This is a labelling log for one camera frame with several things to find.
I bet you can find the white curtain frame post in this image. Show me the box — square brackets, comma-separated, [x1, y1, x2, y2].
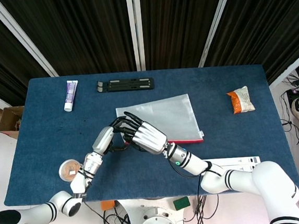
[0, 0, 59, 82]
[125, 0, 147, 72]
[193, 0, 243, 68]

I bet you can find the white folding stand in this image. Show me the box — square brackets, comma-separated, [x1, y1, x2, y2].
[202, 155, 262, 176]

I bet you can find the orange rectangular block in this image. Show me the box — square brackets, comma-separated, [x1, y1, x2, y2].
[100, 199, 116, 210]

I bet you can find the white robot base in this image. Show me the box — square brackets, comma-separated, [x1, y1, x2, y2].
[115, 194, 187, 224]

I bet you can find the orange white snack packet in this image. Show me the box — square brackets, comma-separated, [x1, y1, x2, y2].
[226, 85, 256, 115]

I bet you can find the black folding stand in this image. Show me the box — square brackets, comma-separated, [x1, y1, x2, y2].
[96, 76, 156, 95]

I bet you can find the clear zip bag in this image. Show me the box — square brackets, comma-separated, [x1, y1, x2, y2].
[114, 92, 206, 150]

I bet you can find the green rectangular block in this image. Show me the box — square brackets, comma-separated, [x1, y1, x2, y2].
[172, 195, 192, 211]

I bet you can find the purple white toothpaste tube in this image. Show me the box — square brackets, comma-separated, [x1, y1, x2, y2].
[61, 79, 81, 113]

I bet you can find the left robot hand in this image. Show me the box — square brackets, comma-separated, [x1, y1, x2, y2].
[89, 115, 133, 156]

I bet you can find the cardboard box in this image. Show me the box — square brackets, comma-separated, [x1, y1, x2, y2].
[0, 105, 27, 142]

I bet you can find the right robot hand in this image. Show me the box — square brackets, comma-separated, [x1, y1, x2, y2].
[120, 108, 170, 158]

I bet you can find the black cable bundle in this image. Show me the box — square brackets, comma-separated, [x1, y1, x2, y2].
[277, 74, 299, 132]

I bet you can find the blue table mat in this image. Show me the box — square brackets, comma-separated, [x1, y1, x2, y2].
[0, 56, 299, 215]

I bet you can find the orange jar with white lid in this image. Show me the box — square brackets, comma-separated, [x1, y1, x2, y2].
[57, 158, 85, 184]

